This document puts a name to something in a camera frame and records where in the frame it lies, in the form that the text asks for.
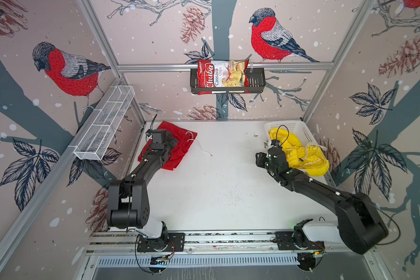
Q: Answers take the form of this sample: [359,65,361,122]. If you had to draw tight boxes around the red shorts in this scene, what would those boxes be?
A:
[137,121,214,172]

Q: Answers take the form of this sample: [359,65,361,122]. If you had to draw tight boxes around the yellow shorts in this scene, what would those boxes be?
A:
[268,126,330,177]

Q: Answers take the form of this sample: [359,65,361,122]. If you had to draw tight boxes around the white plastic basket tray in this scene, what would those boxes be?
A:
[264,121,326,151]

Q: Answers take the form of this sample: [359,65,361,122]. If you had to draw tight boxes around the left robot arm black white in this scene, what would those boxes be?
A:
[107,129,178,252]

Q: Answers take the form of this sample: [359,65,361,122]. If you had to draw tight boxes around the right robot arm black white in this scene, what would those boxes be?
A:
[255,141,389,254]

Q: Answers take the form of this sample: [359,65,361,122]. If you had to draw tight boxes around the red cassava chips bag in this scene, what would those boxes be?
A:
[197,59,249,89]

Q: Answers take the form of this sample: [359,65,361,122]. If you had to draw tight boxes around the white mesh wall shelf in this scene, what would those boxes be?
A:
[73,85,135,161]

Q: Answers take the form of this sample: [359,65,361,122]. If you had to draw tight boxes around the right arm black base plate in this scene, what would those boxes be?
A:
[272,231,325,251]

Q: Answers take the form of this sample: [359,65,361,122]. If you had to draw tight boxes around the horizontal aluminium frame bar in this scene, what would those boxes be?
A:
[117,62,334,73]

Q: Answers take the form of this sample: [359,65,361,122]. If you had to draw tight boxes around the black wire wall basket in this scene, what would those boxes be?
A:
[190,68,266,95]

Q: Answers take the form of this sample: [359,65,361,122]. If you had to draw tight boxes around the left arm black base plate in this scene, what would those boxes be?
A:
[136,233,185,253]

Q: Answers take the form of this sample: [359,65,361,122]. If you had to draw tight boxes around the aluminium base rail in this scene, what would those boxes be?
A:
[85,229,351,255]

